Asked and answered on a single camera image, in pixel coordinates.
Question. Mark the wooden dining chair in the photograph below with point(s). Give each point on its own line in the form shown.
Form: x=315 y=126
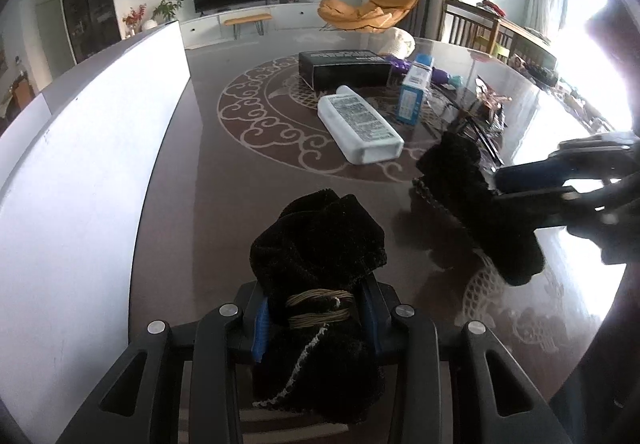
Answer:
x=467 y=27

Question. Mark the white TV cabinet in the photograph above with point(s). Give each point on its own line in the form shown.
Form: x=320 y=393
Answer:
x=290 y=17

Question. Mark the white plastic bottle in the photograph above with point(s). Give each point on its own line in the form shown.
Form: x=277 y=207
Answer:
x=360 y=122

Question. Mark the wooden dining table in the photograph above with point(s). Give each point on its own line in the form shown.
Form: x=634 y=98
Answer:
x=530 y=42

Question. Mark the tan rubber band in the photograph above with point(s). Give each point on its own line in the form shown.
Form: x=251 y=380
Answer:
x=320 y=314

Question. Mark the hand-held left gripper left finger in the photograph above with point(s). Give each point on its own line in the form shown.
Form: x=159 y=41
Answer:
x=259 y=334

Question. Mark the purple toy with teal cap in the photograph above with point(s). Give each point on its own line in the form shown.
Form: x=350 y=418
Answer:
x=442 y=74

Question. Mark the leafy potted plant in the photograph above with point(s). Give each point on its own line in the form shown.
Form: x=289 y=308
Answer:
x=167 y=8

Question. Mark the blue white carton box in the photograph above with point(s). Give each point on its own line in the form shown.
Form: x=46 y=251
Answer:
x=412 y=94

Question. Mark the red flower arrangement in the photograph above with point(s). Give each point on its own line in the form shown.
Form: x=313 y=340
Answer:
x=135 y=19

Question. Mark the white board panel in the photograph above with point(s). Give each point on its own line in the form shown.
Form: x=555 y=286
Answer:
x=80 y=164

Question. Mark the wooden bench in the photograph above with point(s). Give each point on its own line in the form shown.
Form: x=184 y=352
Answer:
x=247 y=18

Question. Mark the black cardboard box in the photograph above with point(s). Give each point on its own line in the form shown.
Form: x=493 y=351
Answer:
x=345 y=67

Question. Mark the white round vase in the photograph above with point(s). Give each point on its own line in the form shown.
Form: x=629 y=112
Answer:
x=149 y=25

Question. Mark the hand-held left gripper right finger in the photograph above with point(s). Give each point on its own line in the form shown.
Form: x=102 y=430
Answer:
x=370 y=324

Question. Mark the black fuzzy cloth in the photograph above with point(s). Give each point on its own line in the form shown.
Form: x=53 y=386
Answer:
x=320 y=244
x=470 y=194

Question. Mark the orange lounge chair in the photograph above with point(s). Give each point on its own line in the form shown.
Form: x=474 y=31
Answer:
x=370 y=7

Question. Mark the dark patterned glass desktop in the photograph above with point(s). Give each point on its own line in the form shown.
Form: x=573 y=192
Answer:
x=210 y=204

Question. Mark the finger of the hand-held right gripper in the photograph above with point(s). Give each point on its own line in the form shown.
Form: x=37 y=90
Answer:
x=540 y=206
x=530 y=174

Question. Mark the rimless eyeglasses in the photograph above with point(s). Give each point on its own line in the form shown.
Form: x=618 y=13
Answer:
x=487 y=144

